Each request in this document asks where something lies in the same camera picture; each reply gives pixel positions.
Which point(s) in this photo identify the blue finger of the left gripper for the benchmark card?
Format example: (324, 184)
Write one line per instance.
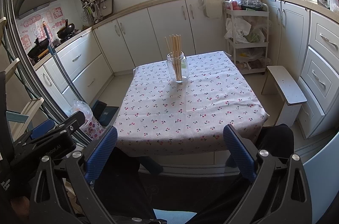
(42, 129)

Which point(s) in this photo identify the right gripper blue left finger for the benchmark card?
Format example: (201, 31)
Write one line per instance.
(98, 157)

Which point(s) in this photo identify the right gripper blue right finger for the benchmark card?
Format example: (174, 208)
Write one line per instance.
(241, 156)

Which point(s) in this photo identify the floral plastic bag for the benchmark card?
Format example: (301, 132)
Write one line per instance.
(92, 128)

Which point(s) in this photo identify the dark blue dustpan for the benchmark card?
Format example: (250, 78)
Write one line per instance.
(104, 113)

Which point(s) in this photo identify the cherry print tablecloth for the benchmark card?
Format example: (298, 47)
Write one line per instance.
(159, 116)

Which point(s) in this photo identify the black frying pan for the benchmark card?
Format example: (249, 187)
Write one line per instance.
(39, 48)

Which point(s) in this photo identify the white small stool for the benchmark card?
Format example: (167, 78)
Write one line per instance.
(278, 80)

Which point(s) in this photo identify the black wok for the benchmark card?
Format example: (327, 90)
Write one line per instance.
(66, 30)

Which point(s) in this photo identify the clear glass jar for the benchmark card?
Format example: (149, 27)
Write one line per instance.
(185, 69)

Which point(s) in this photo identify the white rolling storage cart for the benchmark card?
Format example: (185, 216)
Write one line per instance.
(247, 37)

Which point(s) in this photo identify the hanging white trash bin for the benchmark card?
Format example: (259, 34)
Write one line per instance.
(213, 8)

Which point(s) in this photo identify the mop with metal handle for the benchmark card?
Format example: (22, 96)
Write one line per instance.
(60, 66)

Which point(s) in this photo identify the wall utensil rack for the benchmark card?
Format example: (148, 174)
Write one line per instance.
(94, 11)

